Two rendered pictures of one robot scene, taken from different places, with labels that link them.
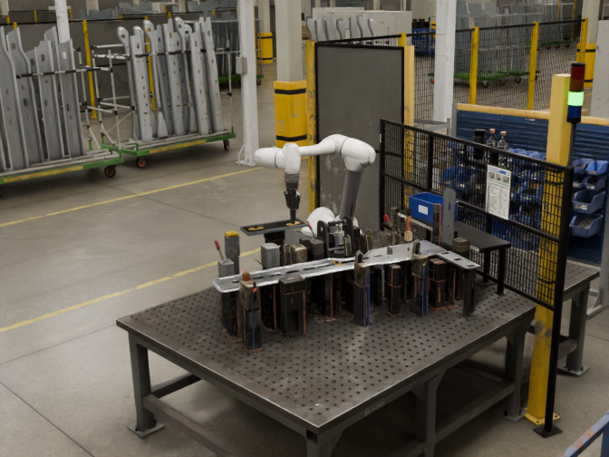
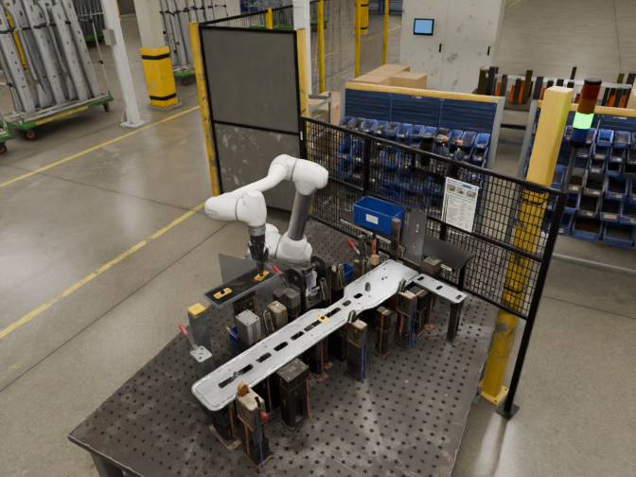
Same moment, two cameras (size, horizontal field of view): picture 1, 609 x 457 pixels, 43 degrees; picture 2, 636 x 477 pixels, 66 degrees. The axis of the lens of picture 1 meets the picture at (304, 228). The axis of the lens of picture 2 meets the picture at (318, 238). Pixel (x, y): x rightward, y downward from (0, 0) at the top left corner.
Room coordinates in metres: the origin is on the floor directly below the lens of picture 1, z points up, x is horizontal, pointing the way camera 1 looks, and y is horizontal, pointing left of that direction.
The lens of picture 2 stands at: (2.21, 0.44, 2.58)
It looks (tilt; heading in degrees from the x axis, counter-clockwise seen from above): 31 degrees down; 341
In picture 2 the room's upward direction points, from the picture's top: 1 degrees counter-clockwise
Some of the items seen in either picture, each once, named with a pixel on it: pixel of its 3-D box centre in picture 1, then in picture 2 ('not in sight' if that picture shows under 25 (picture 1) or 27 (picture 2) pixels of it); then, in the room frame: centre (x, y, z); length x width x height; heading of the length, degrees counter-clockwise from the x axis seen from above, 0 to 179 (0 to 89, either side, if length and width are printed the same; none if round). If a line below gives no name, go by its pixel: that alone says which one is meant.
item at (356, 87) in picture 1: (359, 153); (256, 132); (6.97, -0.52, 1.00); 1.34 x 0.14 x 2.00; 44
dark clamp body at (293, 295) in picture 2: (316, 272); (292, 321); (4.15, -0.06, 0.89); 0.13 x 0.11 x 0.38; 25
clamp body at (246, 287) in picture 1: (251, 316); (254, 428); (3.57, 0.28, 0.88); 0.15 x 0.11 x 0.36; 25
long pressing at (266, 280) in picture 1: (333, 265); (321, 322); (3.97, -0.16, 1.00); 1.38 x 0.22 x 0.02; 115
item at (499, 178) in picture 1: (498, 191); (459, 203); (4.32, -1.14, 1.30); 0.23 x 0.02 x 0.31; 25
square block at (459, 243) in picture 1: (459, 268); (429, 286); (4.18, -0.90, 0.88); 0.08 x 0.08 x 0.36; 25
